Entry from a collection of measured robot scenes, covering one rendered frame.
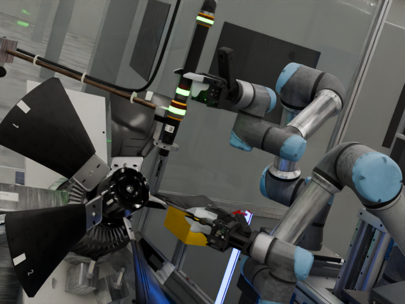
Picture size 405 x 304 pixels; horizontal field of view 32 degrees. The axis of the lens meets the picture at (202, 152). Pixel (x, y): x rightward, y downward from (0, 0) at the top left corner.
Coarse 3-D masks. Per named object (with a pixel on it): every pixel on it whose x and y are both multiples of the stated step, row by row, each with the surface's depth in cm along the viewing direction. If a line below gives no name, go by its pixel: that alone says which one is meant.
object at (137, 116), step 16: (112, 96) 205; (144, 96) 204; (160, 96) 205; (112, 112) 202; (128, 112) 202; (144, 112) 201; (112, 128) 200; (128, 128) 199; (144, 128) 197; (112, 144) 197; (128, 144) 195; (144, 144) 194
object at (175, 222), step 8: (168, 216) 242; (176, 216) 238; (168, 224) 241; (176, 224) 237; (184, 224) 233; (176, 232) 236; (184, 232) 232; (192, 232) 231; (184, 240) 231; (192, 240) 232; (200, 240) 233
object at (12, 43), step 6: (0, 36) 207; (0, 42) 205; (6, 42) 206; (12, 42) 209; (0, 48) 205; (6, 48) 207; (12, 48) 210; (0, 54) 206; (6, 54) 208; (0, 60) 207; (6, 60) 209; (12, 60) 212
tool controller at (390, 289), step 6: (402, 282) 165; (372, 288) 161; (378, 288) 161; (384, 288) 162; (390, 288) 162; (396, 288) 162; (402, 288) 162; (372, 294) 161; (378, 294) 159; (384, 294) 159; (390, 294) 159; (396, 294) 159; (402, 294) 159; (372, 300) 161; (378, 300) 159; (384, 300) 158; (390, 300) 157; (396, 300) 157; (402, 300) 157
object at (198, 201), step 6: (162, 198) 193; (168, 198) 196; (174, 198) 200; (180, 198) 203; (186, 198) 205; (192, 198) 208; (198, 198) 209; (204, 198) 211; (168, 204) 190; (174, 204) 192; (180, 204) 195; (186, 204) 197; (192, 204) 200; (198, 204) 204; (204, 204) 206; (180, 210) 191; (192, 216) 192; (204, 222) 193; (210, 222) 195
